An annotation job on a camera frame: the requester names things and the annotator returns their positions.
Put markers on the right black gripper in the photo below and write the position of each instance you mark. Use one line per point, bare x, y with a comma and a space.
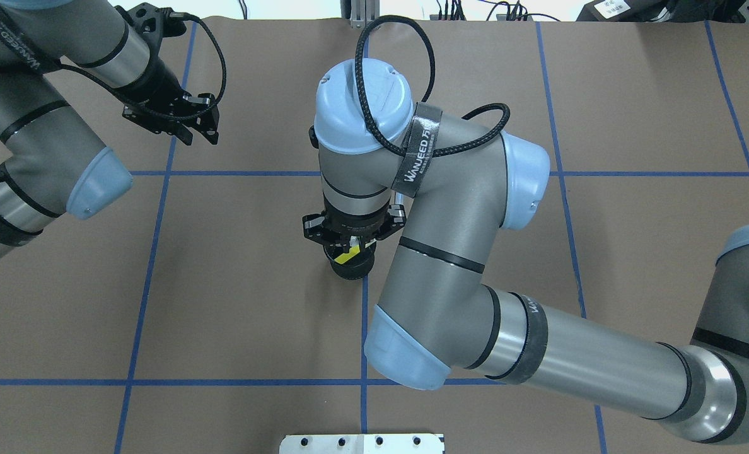
314, 228

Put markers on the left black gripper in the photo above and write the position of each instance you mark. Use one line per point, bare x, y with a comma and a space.
155, 81

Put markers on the yellow highlighter pen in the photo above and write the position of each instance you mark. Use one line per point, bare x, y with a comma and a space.
342, 256

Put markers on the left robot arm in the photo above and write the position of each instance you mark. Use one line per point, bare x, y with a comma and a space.
58, 164

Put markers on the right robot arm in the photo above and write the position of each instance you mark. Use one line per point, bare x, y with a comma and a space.
446, 186

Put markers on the black mesh pen cup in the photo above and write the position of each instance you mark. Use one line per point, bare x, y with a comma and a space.
357, 268

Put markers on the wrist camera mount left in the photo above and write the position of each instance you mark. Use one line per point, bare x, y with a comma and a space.
154, 24

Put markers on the aluminium frame post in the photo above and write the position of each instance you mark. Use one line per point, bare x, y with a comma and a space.
359, 13

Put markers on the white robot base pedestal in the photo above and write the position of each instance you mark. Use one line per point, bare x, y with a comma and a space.
364, 443

